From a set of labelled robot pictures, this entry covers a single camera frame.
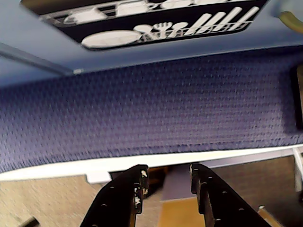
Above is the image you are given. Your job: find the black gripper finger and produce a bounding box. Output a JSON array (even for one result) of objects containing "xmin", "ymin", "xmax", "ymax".
[
  {"xmin": 190, "ymin": 163, "xmax": 270, "ymax": 227},
  {"xmin": 81, "ymin": 164, "xmax": 149, "ymax": 227}
]

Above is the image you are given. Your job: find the dark vertical panel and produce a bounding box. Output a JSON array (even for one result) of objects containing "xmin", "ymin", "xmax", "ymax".
[{"xmin": 290, "ymin": 66, "xmax": 303, "ymax": 130}]

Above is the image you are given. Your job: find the blue wooden toy kitchen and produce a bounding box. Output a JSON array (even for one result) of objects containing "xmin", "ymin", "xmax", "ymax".
[{"xmin": 0, "ymin": 0, "xmax": 303, "ymax": 88}]

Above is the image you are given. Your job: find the black dish rack print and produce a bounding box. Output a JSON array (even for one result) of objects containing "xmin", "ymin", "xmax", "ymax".
[{"xmin": 20, "ymin": 0, "xmax": 272, "ymax": 50}]

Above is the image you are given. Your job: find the blue dishwasher door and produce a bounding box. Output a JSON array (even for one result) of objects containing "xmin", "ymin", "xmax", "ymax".
[{"xmin": 0, "ymin": 0, "xmax": 303, "ymax": 74}]

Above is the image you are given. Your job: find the gold dishwasher door handle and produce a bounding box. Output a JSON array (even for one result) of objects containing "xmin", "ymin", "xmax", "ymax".
[{"xmin": 276, "ymin": 10, "xmax": 303, "ymax": 34}]

